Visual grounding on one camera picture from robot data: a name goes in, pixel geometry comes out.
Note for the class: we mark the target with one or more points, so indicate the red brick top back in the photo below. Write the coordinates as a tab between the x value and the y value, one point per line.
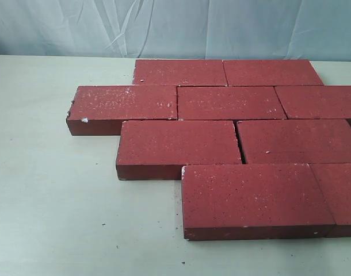
100	110

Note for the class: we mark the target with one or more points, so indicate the red brick bottom back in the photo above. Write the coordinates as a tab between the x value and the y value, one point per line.
179	72

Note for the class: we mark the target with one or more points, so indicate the red brick middle row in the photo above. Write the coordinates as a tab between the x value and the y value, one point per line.
295	141

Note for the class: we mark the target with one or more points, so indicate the red brick row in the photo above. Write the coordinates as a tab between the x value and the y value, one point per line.
295	141
316	102

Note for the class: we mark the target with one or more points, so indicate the red brick right row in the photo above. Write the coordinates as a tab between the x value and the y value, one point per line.
316	102

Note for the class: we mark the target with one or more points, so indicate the white fabric backdrop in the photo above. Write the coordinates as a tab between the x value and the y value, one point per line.
315	30

